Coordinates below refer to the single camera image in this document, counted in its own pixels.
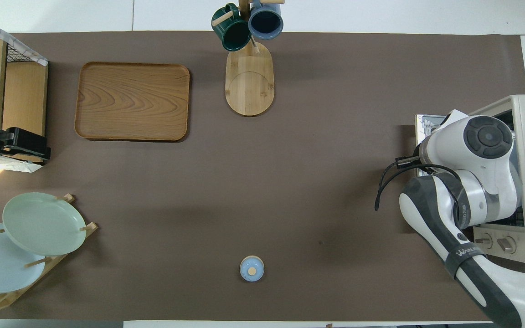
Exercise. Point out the large brown table mat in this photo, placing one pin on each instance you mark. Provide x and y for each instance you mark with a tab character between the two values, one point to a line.
290	182

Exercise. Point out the rectangular wooden tray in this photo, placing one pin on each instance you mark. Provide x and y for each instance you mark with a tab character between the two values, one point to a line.
144	105

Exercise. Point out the pale green plate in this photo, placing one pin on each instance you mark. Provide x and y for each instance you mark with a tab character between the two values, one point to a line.
43	223

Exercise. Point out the round oven knob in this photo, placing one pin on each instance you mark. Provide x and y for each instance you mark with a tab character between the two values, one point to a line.
485	241
506	244

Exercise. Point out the wooden mug tree stand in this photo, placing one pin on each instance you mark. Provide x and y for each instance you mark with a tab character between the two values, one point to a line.
249	86

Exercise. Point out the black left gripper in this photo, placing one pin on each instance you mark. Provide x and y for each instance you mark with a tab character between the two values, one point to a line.
28	145

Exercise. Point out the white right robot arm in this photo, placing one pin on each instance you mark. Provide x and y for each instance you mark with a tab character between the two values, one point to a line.
486	136

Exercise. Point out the grey blue mug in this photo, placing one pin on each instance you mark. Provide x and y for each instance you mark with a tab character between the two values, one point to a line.
265	20

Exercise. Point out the dark green mug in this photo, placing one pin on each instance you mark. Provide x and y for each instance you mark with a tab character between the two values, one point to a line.
233	34

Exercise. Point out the wooden plate rack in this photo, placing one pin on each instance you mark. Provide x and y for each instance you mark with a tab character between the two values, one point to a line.
90	228

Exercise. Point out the glass oven door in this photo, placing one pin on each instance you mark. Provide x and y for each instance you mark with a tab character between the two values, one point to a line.
426	123

